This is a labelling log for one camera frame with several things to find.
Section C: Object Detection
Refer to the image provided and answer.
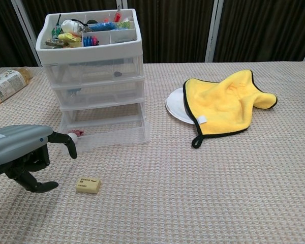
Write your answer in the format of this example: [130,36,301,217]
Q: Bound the white drawer organizer box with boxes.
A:
[35,9,150,147]

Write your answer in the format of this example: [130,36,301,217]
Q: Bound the tea bottle white label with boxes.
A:
[0,66,36,106]

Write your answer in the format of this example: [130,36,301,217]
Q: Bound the blue red coloured discs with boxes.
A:
[83,35,100,47]

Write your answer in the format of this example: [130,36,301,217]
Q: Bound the yellow candy packet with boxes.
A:
[57,33,82,43]

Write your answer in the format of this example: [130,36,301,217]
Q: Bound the yellow eraser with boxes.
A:
[75,177,102,195]

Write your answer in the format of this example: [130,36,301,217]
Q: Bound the white crumpled wrapper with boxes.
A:
[60,19,80,33]

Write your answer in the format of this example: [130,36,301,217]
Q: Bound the clear plastic drawer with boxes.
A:
[52,79,145,108]
[59,121,150,154]
[44,56,144,86]

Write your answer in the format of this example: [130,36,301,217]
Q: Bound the beige woven tablecloth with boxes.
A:
[0,60,305,244]

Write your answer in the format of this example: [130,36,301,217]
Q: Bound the white plate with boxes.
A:
[165,87,195,125]

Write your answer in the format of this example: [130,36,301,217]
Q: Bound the left black grey robot hand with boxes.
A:
[0,124,78,194]

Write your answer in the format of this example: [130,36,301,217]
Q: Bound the yellow cloth black trim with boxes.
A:
[182,70,278,149]

